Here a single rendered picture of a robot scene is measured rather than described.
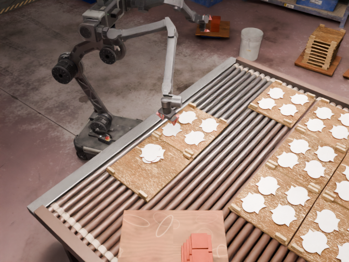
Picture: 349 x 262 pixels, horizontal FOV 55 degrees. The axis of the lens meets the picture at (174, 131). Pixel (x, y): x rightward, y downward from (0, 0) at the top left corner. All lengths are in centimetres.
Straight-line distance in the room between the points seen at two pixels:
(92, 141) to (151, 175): 135
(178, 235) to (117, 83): 298
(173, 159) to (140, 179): 25
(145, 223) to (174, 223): 14
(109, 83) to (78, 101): 47
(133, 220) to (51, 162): 194
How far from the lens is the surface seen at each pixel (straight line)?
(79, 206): 199
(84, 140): 331
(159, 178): 201
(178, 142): 220
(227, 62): 304
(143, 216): 174
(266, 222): 190
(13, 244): 311
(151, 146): 215
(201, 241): 148
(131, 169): 207
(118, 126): 336
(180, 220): 172
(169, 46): 216
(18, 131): 401
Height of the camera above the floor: 251
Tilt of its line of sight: 43 degrees down
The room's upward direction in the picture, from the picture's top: straight up
